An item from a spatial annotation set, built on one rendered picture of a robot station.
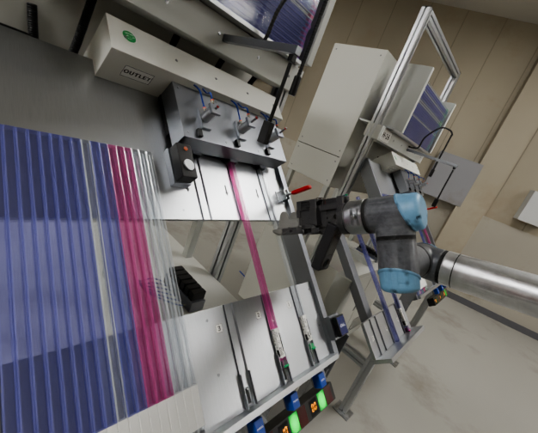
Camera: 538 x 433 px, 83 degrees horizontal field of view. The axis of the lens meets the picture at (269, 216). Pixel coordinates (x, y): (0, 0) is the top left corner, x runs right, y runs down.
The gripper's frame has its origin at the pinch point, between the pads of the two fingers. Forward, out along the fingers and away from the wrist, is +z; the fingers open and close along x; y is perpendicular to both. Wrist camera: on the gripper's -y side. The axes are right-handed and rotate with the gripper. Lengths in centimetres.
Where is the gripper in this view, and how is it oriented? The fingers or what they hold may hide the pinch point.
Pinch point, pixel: (279, 233)
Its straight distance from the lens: 80.7
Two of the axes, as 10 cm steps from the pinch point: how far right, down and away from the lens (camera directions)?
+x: -6.5, -0.1, -7.6
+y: -0.7, -9.9, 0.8
